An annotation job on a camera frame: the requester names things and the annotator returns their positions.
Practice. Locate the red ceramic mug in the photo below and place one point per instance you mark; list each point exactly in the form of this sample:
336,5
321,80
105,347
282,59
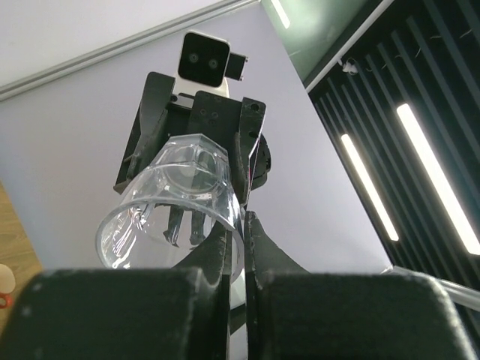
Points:
7,285

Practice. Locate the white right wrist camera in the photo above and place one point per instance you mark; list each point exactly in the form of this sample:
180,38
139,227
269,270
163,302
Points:
206,64

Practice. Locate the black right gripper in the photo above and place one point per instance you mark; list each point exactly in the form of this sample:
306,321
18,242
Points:
235,125

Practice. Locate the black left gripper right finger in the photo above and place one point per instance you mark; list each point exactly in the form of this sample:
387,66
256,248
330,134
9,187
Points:
294,314

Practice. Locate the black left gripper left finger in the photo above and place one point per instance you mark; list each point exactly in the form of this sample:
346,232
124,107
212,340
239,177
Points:
181,312

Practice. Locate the clear plastic cup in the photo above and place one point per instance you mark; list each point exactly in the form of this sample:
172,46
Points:
171,207

